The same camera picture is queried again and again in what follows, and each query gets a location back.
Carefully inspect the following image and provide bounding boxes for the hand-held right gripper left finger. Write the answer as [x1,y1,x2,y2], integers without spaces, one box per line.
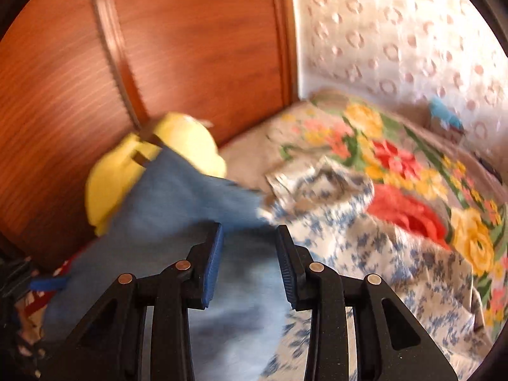
[42,222,224,381]

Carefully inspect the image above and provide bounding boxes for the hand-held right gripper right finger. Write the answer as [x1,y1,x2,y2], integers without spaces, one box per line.
[277,224,459,381]

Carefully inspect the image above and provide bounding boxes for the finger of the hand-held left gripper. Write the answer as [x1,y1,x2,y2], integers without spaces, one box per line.
[30,276,69,291]

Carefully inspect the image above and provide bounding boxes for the blue denim pants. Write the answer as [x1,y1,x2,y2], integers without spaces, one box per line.
[42,147,290,381]

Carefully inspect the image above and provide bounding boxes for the red patterned cloth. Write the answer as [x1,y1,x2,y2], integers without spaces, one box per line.
[16,258,76,326]

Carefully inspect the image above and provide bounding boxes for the floral bed mattress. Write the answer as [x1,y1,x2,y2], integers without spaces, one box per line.
[258,157,493,381]

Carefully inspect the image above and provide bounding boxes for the yellow plush toy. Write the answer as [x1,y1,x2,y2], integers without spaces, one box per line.
[85,112,228,237]

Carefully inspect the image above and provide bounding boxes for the colourful floral blanket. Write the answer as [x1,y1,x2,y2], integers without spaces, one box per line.
[220,89,508,342]

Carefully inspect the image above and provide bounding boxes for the box with blue cloth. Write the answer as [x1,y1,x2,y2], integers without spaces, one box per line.
[426,95,465,132]

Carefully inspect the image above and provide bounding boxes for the brown wooden wardrobe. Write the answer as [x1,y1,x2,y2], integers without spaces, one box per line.
[0,0,298,282]

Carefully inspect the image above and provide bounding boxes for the sheer curtain with circles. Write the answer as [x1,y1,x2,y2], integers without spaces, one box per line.
[290,0,508,155]

